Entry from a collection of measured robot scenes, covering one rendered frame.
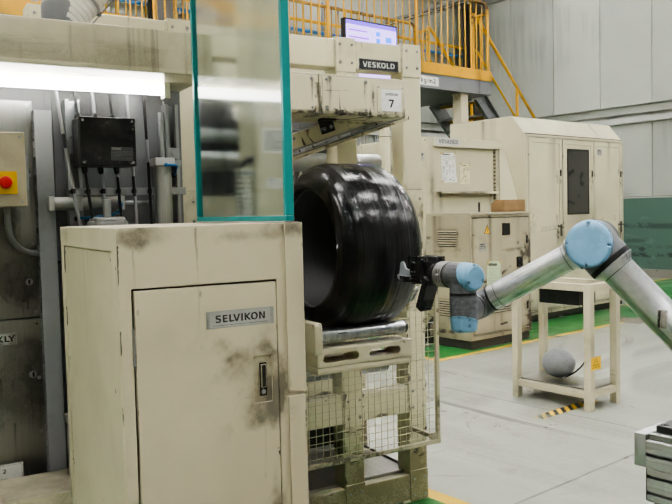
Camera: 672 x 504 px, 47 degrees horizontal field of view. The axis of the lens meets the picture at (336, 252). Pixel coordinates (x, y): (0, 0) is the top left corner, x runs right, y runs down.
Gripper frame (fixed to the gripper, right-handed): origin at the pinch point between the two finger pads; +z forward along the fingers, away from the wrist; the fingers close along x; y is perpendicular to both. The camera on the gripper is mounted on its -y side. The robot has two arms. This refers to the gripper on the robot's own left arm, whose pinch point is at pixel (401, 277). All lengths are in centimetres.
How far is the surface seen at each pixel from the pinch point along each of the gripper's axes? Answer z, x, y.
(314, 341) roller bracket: 8.5, 26.8, -18.0
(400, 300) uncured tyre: 5.7, -3.3, -7.8
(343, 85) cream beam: 45, -8, 67
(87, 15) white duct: 48, 81, 84
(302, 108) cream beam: 45, 9, 58
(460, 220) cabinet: 353, -311, 12
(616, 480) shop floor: 47, -151, -108
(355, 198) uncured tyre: 5.1, 12.5, 25.0
